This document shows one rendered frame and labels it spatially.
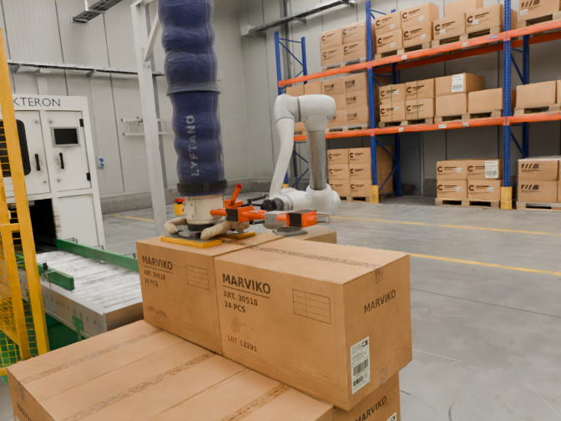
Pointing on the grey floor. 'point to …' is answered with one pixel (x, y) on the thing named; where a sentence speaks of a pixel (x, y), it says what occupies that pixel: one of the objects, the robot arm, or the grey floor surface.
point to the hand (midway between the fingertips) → (242, 213)
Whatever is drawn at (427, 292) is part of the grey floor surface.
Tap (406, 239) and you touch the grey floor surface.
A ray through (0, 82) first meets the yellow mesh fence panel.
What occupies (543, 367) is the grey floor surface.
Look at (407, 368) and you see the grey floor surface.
